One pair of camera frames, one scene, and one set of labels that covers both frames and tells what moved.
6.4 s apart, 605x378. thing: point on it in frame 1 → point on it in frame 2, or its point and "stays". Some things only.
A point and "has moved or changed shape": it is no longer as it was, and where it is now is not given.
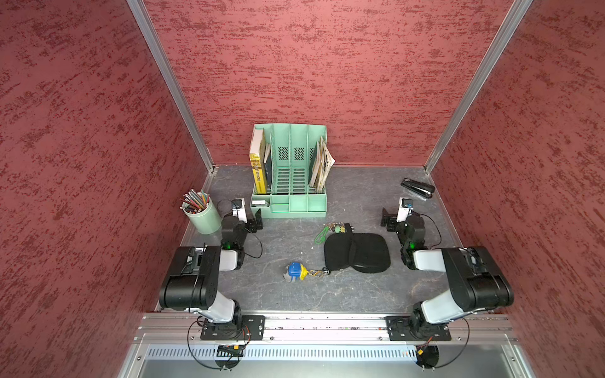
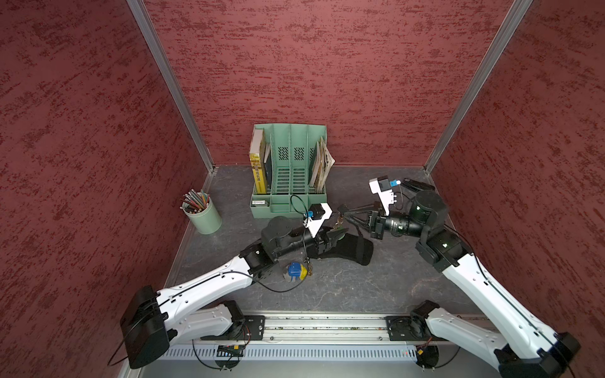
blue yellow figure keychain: [297, 271] stays
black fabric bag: [365, 253] has moved or changed shape
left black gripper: [251, 222] → [328, 240]
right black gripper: [391, 220] → [373, 222]
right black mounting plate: [416, 328] stays
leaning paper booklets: [324, 161] stays
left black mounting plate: [244, 327] stays
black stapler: [419, 187] stays
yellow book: [257, 157] stays
